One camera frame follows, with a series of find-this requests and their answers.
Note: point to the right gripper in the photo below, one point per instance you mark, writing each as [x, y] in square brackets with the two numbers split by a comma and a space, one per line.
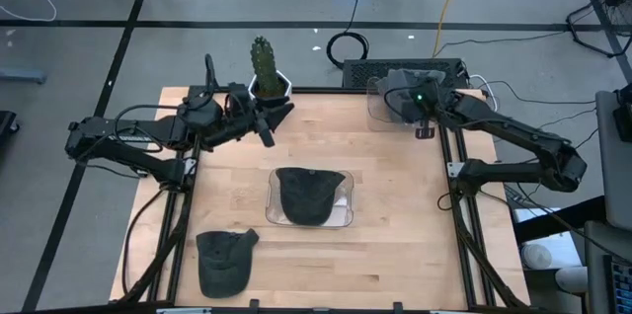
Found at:
[424, 102]

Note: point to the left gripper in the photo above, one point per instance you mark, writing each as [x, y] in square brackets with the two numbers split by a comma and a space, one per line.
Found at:
[242, 121]

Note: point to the dark charcoal baseball cap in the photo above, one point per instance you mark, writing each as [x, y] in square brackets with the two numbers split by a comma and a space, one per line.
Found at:
[224, 269]
[308, 200]

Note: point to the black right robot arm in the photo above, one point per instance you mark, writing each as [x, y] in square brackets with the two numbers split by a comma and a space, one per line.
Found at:
[513, 131]

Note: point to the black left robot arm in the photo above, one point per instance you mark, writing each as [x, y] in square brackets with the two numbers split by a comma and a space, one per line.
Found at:
[123, 131]

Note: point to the clear plastic tray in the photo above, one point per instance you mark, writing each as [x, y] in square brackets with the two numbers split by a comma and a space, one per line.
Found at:
[375, 119]
[348, 215]

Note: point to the green cactus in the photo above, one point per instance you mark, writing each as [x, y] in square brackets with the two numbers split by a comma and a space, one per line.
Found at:
[264, 64]

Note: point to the black computer case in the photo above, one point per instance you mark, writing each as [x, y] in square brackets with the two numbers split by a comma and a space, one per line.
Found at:
[365, 68]

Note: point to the black diagonal beam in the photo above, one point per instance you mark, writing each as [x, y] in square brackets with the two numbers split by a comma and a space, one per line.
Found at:
[558, 217]

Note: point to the white cup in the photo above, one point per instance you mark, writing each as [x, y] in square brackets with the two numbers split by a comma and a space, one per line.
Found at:
[535, 256]

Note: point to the grey desk panel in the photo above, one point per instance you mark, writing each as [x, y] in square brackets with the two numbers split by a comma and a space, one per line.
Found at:
[614, 180]

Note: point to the black box on desk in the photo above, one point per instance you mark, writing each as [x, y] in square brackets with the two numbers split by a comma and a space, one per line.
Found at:
[623, 116]

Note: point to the white cylinder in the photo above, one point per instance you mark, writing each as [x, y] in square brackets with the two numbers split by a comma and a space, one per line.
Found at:
[572, 279]

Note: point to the keyboard with blue keys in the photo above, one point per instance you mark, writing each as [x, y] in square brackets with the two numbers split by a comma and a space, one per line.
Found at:
[619, 284]

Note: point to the blue-grey metal bar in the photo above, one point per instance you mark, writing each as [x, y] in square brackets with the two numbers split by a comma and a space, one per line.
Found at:
[22, 75]

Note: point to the black caster base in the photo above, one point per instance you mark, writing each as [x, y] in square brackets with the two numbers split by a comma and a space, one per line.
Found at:
[7, 121]

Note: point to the silver mounting bracket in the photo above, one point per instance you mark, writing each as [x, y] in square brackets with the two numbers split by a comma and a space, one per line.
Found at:
[190, 167]
[454, 170]

